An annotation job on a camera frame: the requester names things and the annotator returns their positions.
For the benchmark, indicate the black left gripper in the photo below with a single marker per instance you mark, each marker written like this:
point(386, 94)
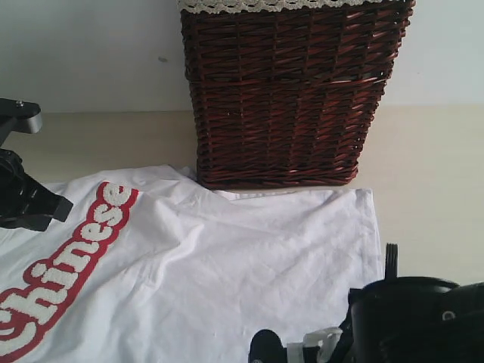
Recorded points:
point(25, 203)

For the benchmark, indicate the dark brown wicker basket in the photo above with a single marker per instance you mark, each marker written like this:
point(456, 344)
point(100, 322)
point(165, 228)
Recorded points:
point(286, 99)

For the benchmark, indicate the white tape on gripper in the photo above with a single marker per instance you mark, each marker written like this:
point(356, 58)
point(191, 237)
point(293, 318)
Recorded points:
point(317, 346)

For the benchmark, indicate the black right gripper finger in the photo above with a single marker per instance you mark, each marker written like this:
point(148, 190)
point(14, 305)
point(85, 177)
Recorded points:
point(391, 261)
point(266, 347)

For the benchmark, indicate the white lace fabric trim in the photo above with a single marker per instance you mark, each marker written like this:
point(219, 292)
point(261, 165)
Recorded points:
point(238, 6)

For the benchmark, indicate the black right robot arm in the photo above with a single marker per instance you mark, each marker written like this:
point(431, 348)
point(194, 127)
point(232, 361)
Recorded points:
point(396, 319)

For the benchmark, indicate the white t-shirt red lettering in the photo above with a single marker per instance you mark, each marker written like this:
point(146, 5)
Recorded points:
point(152, 267)

